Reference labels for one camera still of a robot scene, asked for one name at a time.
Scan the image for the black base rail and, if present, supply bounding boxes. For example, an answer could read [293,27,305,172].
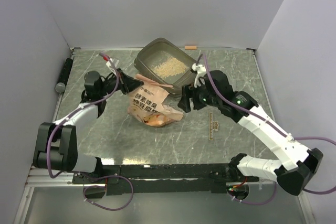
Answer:
[72,163,259,196]

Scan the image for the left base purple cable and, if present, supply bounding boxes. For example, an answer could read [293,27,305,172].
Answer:
[82,173,137,211]

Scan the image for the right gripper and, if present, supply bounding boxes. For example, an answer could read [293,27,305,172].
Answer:
[176,79,221,113]

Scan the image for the black cylinder with grey cap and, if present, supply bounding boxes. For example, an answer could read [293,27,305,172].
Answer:
[55,58,73,93]

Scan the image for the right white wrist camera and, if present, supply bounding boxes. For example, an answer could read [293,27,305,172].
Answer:
[191,63,206,88]

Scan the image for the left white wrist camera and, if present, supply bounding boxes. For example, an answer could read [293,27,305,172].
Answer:
[99,52,120,73]

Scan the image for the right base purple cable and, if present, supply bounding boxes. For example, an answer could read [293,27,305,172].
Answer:
[227,168,276,205]

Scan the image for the clean litter granules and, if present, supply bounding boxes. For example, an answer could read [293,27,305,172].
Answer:
[153,58,188,79]

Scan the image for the small orange block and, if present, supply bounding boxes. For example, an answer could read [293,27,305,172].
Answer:
[184,46,197,50]

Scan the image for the pink cat litter bag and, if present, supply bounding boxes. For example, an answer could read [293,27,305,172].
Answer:
[128,74,183,127]

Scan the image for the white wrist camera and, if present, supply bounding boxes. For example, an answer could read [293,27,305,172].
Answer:
[191,63,206,88]
[99,52,120,73]

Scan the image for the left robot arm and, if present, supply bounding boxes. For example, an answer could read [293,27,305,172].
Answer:
[33,68,143,183]

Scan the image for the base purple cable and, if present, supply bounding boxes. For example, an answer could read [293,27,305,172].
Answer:
[227,168,276,205]
[82,173,137,211]

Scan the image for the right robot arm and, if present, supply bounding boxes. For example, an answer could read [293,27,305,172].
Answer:
[178,65,323,196]

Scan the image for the grey plastic litter box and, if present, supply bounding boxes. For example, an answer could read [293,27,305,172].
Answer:
[134,38,196,97]

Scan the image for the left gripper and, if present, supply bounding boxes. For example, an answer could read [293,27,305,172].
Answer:
[99,68,144,97]

